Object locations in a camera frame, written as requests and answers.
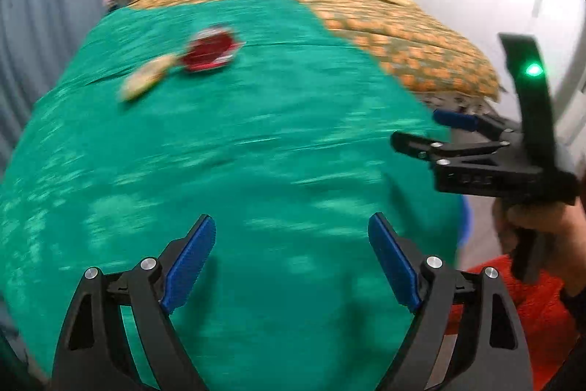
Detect red snack wrapper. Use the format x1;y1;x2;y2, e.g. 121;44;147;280
180;26;244;73

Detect cream snack bag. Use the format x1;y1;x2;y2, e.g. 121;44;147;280
119;54;179;102

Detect blue plastic trash basket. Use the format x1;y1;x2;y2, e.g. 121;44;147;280
458;195;474;247

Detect person's right hand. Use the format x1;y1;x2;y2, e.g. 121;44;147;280
492;175;585;297

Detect red fuzzy sleeve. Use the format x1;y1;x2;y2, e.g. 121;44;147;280
468;255;579;390

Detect orange pumpkin pattern quilt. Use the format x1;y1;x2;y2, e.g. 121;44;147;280
131;0;500;101

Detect green satin cloth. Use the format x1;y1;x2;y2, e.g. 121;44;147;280
1;0;460;390

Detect grey curtain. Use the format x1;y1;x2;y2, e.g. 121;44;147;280
1;0;104;165

